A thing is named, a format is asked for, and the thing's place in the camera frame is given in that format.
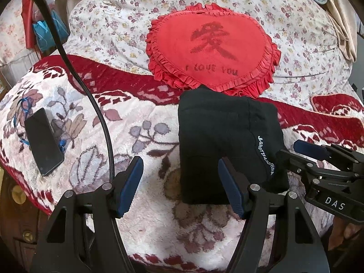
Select black smartphone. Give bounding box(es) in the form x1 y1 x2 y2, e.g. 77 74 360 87
24 107 65 177

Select beige folded cloth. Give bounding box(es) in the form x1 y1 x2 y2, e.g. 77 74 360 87
301 0 357 61

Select red heart-shaped ruffled pillow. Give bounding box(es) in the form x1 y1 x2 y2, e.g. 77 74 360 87
146 3 281 99

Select blue plastic bag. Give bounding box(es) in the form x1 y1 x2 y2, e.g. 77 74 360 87
32 11 69 52

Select floral fabric furniture cover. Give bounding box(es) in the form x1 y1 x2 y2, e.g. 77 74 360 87
0 0 40 69

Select black pants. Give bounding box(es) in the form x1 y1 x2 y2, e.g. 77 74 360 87
178 85 290 205

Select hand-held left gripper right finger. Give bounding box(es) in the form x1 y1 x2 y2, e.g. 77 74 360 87
217 157 330 273

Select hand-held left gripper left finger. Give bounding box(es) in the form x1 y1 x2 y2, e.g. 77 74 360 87
30 156 144 273

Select black flexible cable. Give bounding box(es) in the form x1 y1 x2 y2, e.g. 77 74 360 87
17 0 116 177

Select blue string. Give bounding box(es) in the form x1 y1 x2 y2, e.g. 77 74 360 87
13 97 67 151

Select red and white floral blanket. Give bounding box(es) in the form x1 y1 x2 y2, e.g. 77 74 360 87
0 55 364 273

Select red cloth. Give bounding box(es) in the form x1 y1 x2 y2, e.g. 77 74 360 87
21 0 38 49

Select floral print quilt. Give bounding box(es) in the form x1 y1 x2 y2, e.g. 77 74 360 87
68 0 353 111

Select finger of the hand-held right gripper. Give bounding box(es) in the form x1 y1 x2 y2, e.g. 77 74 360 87
293 139 364 168
275 149 361 188

